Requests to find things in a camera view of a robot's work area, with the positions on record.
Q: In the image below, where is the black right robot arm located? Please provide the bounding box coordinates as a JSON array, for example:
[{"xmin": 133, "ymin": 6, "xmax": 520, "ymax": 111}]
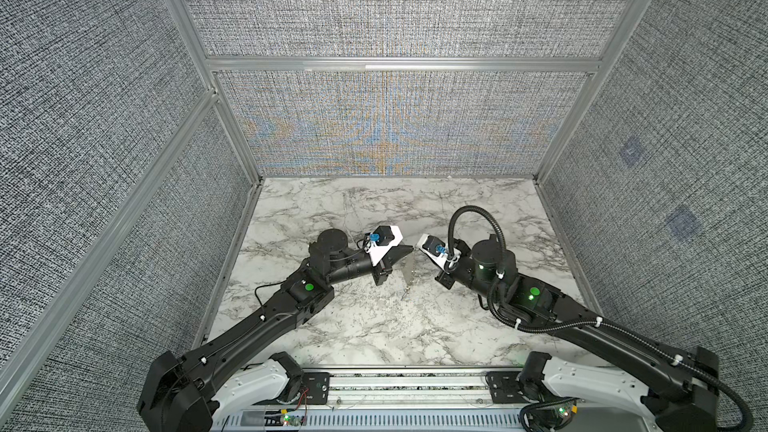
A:
[{"xmin": 418, "ymin": 236, "xmax": 724, "ymax": 431}]

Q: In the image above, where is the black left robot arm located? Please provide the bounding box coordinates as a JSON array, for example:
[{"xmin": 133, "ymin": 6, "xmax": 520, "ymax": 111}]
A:
[{"xmin": 137, "ymin": 226, "xmax": 414, "ymax": 431}]

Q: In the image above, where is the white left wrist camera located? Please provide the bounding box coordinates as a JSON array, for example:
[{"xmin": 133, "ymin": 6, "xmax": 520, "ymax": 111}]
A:
[{"xmin": 363, "ymin": 225, "xmax": 403, "ymax": 266}]

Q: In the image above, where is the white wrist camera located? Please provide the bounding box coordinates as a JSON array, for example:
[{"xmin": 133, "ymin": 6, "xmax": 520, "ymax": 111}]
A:
[
  {"xmin": 416, "ymin": 234, "xmax": 461, "ymax": 270},
  {"xmin": 363, "ymin": 225, "xmax": 403, "ymax": 266}
]

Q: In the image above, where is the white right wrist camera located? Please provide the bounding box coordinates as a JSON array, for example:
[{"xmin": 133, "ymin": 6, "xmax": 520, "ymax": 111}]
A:
[{"xmin": 416, "ymin": 234, "xmax": 461, "ymax": 270}]

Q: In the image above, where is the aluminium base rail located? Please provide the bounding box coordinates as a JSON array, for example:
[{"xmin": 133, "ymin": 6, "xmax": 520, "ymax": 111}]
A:
[{"xmin": 212, "ymin": 358, "xmax": 658, "ymax": 431}]

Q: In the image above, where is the black corrugated cable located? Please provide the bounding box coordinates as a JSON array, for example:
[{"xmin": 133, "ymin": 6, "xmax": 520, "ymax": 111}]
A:
[{"xmin": 446, "ymin": 205, "xmax": 754, "ymax": 432}]

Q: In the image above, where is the aluminium enclosure frame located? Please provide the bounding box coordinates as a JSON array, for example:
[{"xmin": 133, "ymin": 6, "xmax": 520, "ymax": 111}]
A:
[{"xmin": 0, "ymin": 0, "xmax": 682, "ymax": 403}]

